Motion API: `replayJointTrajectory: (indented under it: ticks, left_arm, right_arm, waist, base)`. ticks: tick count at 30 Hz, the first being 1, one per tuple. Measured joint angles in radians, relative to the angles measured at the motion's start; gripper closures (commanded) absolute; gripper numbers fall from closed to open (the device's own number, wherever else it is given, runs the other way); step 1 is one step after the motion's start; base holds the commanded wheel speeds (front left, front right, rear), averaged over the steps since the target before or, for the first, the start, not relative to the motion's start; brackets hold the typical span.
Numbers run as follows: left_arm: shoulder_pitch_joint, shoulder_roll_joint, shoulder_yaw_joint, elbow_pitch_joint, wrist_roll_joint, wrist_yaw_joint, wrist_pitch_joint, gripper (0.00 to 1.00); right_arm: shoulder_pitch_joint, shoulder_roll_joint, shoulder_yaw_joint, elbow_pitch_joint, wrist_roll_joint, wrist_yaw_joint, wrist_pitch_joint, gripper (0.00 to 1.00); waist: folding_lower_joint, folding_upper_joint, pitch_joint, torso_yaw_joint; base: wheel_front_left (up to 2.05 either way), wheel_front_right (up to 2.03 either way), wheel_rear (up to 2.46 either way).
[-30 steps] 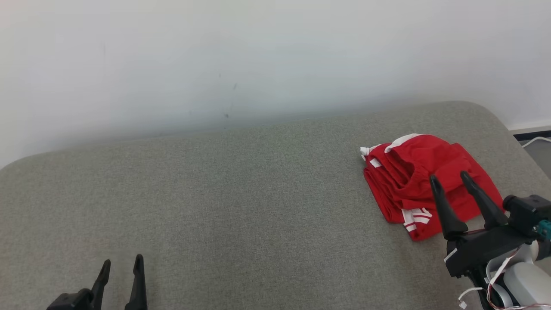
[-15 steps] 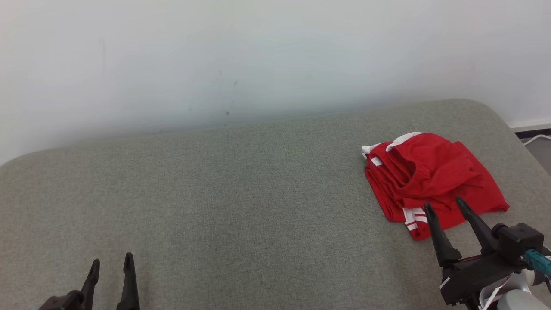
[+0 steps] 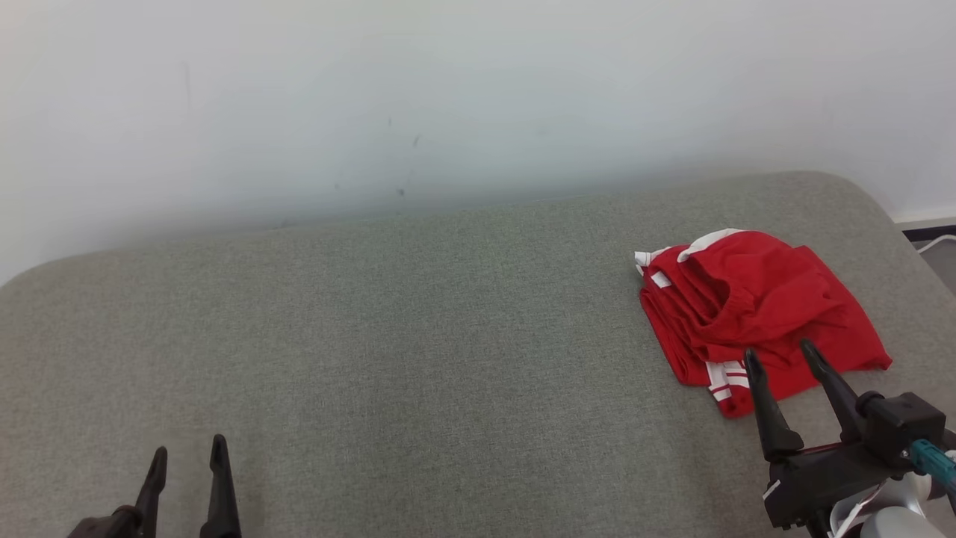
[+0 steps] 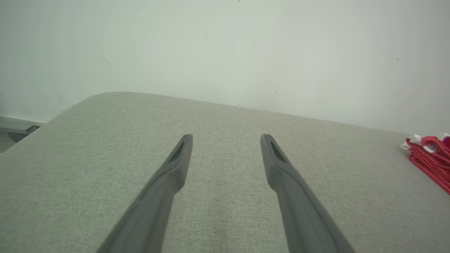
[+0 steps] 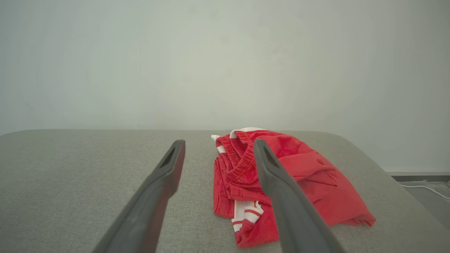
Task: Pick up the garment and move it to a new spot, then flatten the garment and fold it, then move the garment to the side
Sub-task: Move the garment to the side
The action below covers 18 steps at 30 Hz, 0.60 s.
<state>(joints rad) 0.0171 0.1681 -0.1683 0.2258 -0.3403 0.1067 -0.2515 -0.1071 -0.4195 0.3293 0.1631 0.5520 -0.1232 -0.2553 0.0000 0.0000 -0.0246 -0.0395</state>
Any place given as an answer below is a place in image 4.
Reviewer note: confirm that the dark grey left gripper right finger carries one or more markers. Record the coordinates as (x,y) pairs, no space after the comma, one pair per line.
(299,207)

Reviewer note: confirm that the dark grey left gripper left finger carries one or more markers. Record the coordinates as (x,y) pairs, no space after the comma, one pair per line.
(151,211)

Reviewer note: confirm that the red jersey with white sleeves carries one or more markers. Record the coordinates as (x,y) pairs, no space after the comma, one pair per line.
(436,170)

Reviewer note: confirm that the grey round partition foot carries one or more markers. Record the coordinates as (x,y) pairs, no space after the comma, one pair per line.
(17,137)

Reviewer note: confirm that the grey metal frame leg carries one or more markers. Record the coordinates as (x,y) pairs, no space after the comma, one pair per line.
(14,124)

